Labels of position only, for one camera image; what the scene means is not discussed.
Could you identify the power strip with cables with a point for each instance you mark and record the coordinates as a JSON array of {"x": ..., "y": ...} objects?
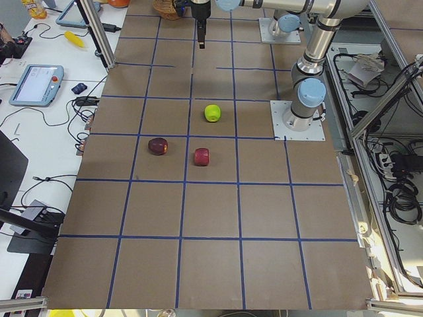
[{"x": 399, "y": 166}]

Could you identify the aluminium frame post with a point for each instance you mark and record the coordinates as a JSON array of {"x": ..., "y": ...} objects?
[{"x": 96, "y": 30}]

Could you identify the black monitor stand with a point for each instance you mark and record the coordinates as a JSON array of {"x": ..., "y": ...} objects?
[{"x": 13, "y": 168}]

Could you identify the teach pendant tablet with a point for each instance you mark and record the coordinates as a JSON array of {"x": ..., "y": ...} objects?
[{"x": 38, "y": 86}]

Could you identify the dark red apple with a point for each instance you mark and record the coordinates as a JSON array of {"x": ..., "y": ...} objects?
[{"x": 158, "y": 146}]

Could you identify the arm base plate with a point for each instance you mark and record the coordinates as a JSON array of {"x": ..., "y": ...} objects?
[
  {"x": 288, "y": 127},
  {"x": 278, "y": 36}
]

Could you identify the yellow toy corn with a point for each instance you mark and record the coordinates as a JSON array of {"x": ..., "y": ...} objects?
[{"x": 74, "y": 39}]

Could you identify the yellow snack bag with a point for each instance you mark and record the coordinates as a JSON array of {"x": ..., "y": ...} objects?
[{"x": 35, "y": 9}]

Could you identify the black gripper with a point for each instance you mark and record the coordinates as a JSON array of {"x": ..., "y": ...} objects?
[{"x": 199, "y": 10}]

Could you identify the wicker basket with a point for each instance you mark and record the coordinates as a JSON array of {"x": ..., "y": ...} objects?
[{"x": 170, "y": 9}]

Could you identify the black power adapter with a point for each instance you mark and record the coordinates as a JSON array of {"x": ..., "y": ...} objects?
[{"x": 110, "y": 27}]

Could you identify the orange fruit toy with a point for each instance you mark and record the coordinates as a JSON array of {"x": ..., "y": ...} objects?
[{"x": 119, "y": 4}]

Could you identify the grey usb hub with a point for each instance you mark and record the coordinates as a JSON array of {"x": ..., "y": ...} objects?
[{"x": 36, "y": 218}]

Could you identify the dark blue small object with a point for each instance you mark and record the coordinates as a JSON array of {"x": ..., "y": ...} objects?
[{"x": 79, "y": 88}]

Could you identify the green apple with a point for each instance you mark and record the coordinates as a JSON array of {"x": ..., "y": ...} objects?
[{"x": 212, "y": 113}]

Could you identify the crumpled paper box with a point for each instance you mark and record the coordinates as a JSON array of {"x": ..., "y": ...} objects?
[{"x": 366, "y": 68}]

